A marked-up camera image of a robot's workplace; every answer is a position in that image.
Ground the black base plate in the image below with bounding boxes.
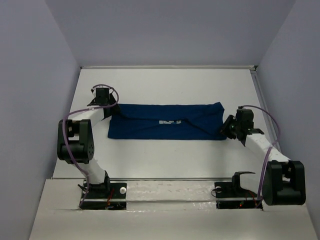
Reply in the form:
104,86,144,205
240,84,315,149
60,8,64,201
210,181,263,210
78,181,127,211

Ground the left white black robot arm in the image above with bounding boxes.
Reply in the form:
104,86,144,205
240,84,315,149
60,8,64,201
57,84,120,198

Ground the blue printed t shirt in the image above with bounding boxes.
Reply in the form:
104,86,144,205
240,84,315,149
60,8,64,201
107,102,226,141

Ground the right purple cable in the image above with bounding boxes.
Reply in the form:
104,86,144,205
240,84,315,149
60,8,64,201
239,104,280,208

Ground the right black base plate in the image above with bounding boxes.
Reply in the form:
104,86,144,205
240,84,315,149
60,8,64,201
210,181,263,210

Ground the metal rail strip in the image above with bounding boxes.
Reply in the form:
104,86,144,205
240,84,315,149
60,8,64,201
51,176,292,181

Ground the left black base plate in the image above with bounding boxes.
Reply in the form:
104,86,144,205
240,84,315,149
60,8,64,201
78,181,127,211

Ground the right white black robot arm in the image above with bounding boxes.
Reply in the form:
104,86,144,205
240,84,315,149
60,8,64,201
220,105,306,207

